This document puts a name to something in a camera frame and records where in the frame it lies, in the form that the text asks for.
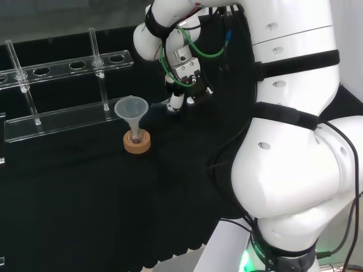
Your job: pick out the translucent plastic weighing funnel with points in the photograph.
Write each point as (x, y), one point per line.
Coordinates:
(131, 109)

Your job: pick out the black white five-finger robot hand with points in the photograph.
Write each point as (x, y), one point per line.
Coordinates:
(187, 76)

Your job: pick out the clear cloth clamp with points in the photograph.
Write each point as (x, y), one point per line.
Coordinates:
(1, 260)
(1, 161)

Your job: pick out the small round-bottom glass flask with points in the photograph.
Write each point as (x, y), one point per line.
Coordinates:
(135, 138)

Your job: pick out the clear acrylic funnel stand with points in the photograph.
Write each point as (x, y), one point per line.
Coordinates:
(71, 120)

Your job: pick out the black bench cloth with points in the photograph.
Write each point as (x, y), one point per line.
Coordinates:
(85, 204)

